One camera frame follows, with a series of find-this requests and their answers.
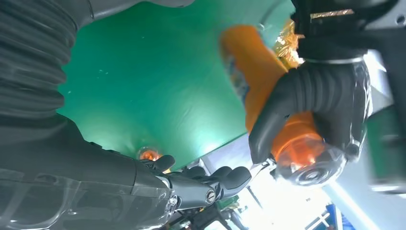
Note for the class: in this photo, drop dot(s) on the yellow plastic wrapped cardboard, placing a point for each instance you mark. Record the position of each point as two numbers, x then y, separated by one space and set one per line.
285 44

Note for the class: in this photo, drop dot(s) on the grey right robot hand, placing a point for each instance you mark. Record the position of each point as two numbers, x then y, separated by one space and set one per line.
79 184

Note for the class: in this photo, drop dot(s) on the green table mat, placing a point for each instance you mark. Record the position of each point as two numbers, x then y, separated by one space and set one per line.
152 79

